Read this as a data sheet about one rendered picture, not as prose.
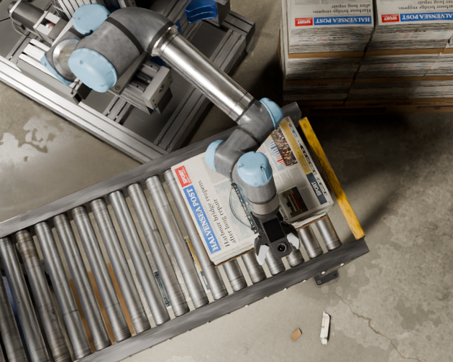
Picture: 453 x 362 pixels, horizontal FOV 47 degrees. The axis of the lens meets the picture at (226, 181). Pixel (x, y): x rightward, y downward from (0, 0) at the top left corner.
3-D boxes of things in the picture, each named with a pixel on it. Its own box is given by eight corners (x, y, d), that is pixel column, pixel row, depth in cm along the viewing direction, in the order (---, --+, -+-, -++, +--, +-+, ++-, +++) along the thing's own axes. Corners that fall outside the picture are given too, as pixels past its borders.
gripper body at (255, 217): (278, 215, 141) (271, 185, 133) (291, 238, 135) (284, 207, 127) (252, 225, 141) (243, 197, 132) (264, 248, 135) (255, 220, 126)
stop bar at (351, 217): (306, 118, 173) (307, 115, 172) (365, 236, 163) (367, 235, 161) (298, 121, 173) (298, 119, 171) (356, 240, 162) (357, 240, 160)
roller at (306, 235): (260, 133, 179) (267, 126, 175) (319, 259, 167) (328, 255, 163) (249, 136, 176) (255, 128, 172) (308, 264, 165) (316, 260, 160)
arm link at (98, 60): (93, 55, 172) (150, 53, 125) (62, 88, 170) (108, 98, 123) (65, 27, 166) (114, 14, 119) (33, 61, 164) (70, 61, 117)
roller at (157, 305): (123, 189, 175) (119, 185, 170) (173, 322, 163) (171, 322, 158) (108, 195, 175) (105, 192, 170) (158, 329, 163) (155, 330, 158)
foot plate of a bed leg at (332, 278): (329, 250, 241) (329, 250, 240) (343, 279, 238) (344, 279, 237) (303, 261, 240) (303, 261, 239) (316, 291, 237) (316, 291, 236)
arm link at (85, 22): (128, 35, 171) (118, 11, 158) (101, 65, 169) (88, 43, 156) (101, 15, 173) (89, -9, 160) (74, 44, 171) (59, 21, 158)
